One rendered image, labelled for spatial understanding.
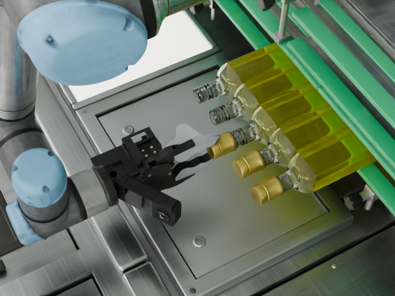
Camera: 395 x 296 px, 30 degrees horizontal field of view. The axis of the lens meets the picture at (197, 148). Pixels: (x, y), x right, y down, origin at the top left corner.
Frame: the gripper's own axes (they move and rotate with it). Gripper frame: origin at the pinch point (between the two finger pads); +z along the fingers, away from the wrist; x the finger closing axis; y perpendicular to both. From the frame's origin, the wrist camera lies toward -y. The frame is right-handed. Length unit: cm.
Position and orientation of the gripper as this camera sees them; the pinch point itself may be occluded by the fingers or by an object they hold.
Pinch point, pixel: (214, 148)
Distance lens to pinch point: 125.5
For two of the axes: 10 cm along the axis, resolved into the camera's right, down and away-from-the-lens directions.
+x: 0.0, 6.0, 8.0
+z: 8.7, -3.9, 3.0
